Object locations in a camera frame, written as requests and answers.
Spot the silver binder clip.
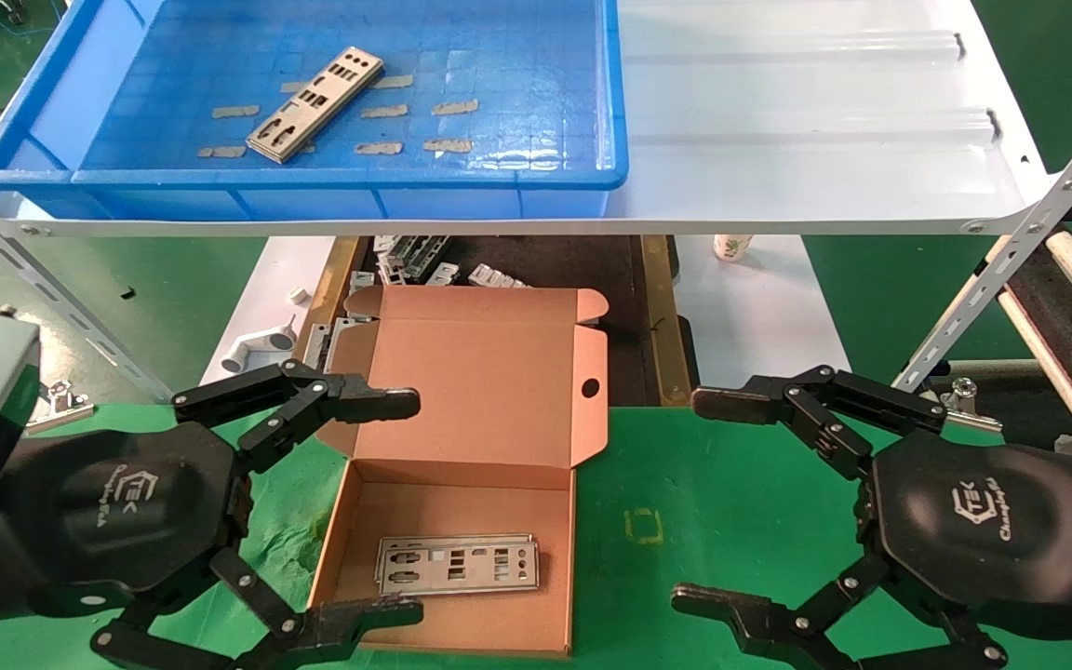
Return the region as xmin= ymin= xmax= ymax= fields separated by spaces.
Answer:
xmin=26 ymin=380 xmax=95 ymax=436
xmin=938 ymin=377 xmax=1004 ymax=434

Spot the green cloth mat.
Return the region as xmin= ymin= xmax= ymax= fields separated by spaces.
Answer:
xmin=0 ymin=402 xmax=1072 ymax=670

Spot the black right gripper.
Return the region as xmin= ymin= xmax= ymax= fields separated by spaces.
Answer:
xmin=857 ymin=433 xmax=1072 ymax=643

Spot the blue plastic tray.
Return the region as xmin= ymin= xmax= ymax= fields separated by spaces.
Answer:
xmin=0 ymin=0 xmax=630 ymax=221

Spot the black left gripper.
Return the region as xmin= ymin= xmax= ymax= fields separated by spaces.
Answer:
xmin=0 ymin=358 xmax=425 ymax=670

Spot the white metal shelf board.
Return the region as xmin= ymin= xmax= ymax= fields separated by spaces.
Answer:
xmin=0 ymin=0 xmax=1058 ymax=236

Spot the white plastic pipe fitting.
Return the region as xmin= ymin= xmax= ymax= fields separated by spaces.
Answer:
xmin=220 ymin=315 xmax=298 ymax=375

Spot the brown cardboard box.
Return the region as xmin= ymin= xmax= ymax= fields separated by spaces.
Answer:
xmin=301 ymin=284 xmax=611 ymax=659

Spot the perforated metal shelf brace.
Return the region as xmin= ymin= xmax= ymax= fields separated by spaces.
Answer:
xmin=0 ymin=181 xmax=174 ymax=403
xmin=890 ymin=86 xmax=1072 ymax=392

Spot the metal io shield plate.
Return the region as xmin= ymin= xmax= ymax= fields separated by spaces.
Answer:
xmin=375 ymin=537 xmax=542 ymax=598
xmin=246 ymin=47 xmax=384 ymax=165

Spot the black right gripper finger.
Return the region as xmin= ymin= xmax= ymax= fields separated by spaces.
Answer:
xmin=691 ymin=365 xmax=948 ymax=481
xmin=671 ymin=549 xmax=1010 ymax=670

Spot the black tray with wooden edges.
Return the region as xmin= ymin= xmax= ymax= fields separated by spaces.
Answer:
xmin=289 ymin=234 xmax=697 ymax=408

